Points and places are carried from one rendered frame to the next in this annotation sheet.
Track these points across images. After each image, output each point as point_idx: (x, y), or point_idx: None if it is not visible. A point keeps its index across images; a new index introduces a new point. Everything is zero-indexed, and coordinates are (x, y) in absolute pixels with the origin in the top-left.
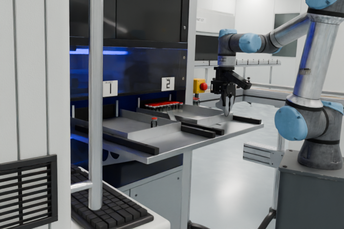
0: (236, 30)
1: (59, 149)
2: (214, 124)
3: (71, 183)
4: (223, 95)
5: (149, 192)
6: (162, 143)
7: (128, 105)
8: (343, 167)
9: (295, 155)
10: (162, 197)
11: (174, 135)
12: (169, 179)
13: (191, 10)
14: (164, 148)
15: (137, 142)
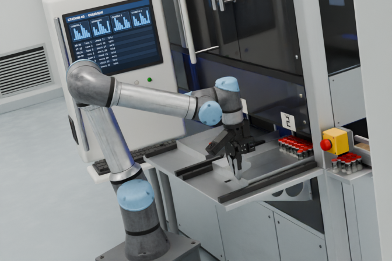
0: (217, 83)
1: (73, 119)
2: (226, 179)
3: (149, 150)
4: (225, 152)
5: (291, 232)
6: (171, 158)
7: (284, 129)
8: (126, 259)
9: (178, 242)
10: (304, 250)
11: (194, 162)
12: (310, 237)
13: (300, 35)
14: (159, 159)
15: (161, 147)
